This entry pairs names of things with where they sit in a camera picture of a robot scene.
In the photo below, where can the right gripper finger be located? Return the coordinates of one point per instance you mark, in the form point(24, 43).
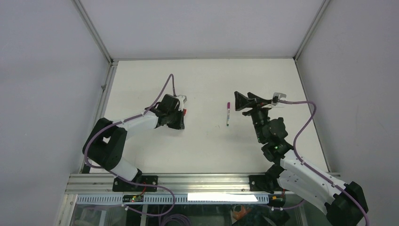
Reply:
point(258, 100)
point(242, 102)

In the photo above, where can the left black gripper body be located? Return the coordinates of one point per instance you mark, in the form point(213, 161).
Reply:
point(174, 120)

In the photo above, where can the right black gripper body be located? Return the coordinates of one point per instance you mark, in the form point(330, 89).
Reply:
point(258, 114)

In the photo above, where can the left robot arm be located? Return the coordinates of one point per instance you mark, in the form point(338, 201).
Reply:
point(106, 142)

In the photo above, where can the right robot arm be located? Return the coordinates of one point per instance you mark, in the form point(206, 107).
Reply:
point(344, 204)

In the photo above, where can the orange object below table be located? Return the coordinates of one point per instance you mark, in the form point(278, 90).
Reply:
point(239, 211)

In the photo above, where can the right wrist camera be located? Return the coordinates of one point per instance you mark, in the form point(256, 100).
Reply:
point(275, 100)

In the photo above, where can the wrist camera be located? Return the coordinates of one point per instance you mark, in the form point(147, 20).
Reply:
point(181, 101)
point(275, 100)

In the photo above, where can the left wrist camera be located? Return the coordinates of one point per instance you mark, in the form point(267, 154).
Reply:
point(181, 101)

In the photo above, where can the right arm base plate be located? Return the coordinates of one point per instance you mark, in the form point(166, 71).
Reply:
point(258, 184)

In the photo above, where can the white slotted cable duct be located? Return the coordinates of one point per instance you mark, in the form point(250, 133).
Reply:
point(159, 199)

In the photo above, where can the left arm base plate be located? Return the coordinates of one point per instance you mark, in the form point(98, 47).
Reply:
point(121, 186)

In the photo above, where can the aluminium frame rail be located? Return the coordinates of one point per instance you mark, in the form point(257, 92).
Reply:
point(101, 183)

